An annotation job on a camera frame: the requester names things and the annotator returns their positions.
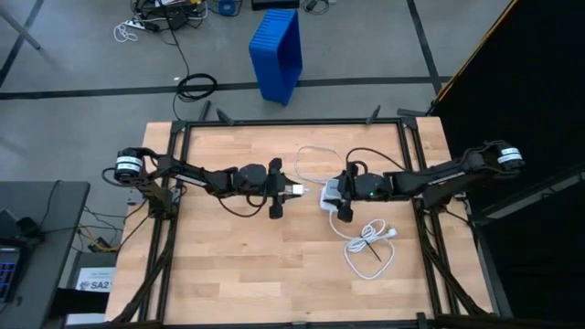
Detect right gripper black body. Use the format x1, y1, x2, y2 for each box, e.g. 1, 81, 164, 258
336, 162, 389, 224

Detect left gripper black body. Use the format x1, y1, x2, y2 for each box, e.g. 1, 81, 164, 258
230, 157, 285, 220

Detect white power strip tower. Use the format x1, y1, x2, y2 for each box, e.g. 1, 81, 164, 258
319, 177, 342, 213

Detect white braided USB cable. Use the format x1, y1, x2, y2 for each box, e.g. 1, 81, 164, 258
293, 144, 346, 194

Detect white tower power cord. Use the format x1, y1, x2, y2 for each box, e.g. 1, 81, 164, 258
327, 208, 399, 281

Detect blue plastic bin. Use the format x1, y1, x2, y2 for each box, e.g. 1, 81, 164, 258
248, 7, 304, 107

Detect black rectangular box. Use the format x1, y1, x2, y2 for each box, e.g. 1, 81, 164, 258
250, 0, 302, 11

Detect black equipment pile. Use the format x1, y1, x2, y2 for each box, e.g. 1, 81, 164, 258
131, 0, 209, 32

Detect white SA2 sign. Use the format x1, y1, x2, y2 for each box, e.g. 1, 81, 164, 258
74, 266, 118, 293

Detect white floor power strip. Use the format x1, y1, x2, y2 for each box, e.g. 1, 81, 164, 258
112, 16, 160, 45

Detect black curtain with yellow edge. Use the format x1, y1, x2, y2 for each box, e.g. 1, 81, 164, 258
431, 0, 585, 329

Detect grey pole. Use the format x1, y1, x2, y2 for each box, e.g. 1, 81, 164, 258
0, 4, 43, 51

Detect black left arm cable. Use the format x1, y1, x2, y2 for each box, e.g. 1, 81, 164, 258
214, 189, 271, 218

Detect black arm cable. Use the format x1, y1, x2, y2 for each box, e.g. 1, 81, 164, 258
345, 146, 407, 175
214, 189, 271, 218

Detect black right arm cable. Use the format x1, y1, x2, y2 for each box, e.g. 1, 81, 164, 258
345, 146, 407, 175

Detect black cable tie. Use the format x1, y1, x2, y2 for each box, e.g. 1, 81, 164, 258
364, 240, 383, 263

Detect black floor cable coil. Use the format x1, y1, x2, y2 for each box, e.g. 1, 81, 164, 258
171, 17, 219, 121

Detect yellow cables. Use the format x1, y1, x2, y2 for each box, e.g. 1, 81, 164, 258
78, 222, 119, 254

